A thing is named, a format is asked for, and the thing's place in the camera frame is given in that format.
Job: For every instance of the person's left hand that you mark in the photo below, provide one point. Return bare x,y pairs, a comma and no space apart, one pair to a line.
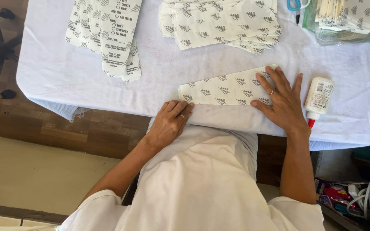
167,126

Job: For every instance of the person's right hand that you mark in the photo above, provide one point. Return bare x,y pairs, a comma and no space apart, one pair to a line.
286,107

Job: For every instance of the person's left fingers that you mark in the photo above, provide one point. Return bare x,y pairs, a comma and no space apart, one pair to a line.
178,107

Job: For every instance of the leaf-printed white paper sheet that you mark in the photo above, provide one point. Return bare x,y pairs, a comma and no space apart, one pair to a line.
223,91

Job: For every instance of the person's white shirt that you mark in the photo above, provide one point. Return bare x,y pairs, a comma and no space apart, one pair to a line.
201,186

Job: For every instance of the pile of leaf-printed flat papers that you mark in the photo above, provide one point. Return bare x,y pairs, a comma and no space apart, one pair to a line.
223,25

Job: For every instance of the stack of text-printed paper bags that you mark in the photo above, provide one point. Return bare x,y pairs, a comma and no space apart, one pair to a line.
117,35

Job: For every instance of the white tablecloth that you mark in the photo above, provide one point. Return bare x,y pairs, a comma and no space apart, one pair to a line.
75,80

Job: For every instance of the white glue bottle red cap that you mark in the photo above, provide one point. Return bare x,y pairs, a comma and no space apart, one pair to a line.
319,96

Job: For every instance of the clear plastic bag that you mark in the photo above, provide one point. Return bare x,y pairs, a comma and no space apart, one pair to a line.
310,22

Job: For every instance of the crate of colourful clutter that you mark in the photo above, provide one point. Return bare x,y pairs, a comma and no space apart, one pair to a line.
336,195

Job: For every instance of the bundle of folded printed papers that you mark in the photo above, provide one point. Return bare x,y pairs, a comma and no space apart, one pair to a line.
352,14

